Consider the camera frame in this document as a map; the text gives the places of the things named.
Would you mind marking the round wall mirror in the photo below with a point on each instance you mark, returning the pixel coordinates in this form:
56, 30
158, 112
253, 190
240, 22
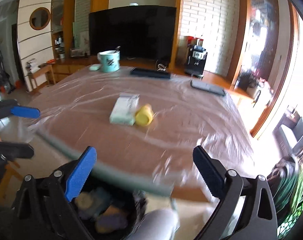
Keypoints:
39, 18

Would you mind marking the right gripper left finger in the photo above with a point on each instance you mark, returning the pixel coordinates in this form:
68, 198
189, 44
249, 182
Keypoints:
43, 207

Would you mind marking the black television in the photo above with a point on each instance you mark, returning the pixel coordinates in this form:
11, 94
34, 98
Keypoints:
140, 31

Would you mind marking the teal patterned mug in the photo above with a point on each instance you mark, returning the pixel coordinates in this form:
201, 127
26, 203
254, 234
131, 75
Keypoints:
109, 60

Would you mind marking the grey armchair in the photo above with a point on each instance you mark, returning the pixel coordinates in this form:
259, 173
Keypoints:
289, 135

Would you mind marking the dark tablet near mug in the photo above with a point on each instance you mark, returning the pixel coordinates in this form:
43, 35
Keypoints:
150, 73

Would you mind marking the black coffee machine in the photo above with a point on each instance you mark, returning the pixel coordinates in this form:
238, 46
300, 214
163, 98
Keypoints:
196, 57

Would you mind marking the white medicine box purple stripe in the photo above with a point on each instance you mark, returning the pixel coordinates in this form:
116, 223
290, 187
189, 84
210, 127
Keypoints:
123, 112

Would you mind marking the dark tablet far right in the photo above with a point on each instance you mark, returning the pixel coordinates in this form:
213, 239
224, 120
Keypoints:
197, 84

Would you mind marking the wooden side table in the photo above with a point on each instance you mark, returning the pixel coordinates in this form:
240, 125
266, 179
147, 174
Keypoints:
37, 79

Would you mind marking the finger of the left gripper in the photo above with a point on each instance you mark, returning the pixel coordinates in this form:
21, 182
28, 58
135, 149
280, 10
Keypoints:
13, 150
12, 107

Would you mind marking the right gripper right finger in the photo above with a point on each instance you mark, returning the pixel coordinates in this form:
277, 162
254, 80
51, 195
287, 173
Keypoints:
257, 219

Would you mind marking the yellow plastic cup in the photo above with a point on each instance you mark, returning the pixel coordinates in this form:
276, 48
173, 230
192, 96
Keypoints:
144, 116

